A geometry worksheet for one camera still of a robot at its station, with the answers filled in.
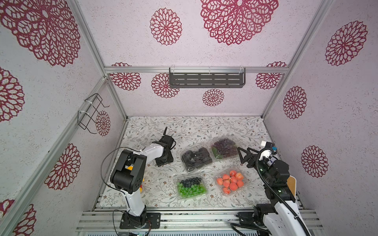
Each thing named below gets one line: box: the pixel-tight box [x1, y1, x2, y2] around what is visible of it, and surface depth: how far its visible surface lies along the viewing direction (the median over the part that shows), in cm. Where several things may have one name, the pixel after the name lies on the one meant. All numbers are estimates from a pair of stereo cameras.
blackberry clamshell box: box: [181, 147, 213, 172], surface depth 91 cm
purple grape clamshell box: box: [210, 137, 239, 159], surface depth 96 cm
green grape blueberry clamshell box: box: [175, 175, 209, 200], surface depth 82 cm
